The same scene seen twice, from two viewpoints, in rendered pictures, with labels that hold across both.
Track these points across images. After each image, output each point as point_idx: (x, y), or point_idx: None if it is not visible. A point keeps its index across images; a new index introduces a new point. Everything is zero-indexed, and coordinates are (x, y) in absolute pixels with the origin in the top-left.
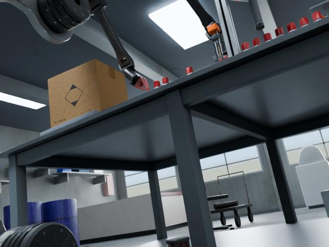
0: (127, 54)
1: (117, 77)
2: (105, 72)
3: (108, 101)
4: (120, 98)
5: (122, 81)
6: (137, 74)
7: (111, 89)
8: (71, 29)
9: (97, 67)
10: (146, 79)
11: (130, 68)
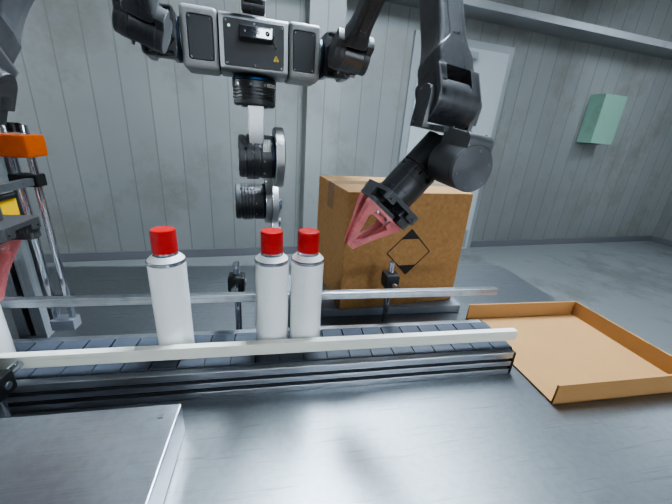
0: (423, 73)
1: (336, 203)
2: (324, 198)
3: (321, 252)
4: (333, 250)
5: (341, 211)
6: (367, 183)
7: (326, 232)
8: (263, 175)
9: (319, 191)
10: (368, 202)
11: (433, 130)
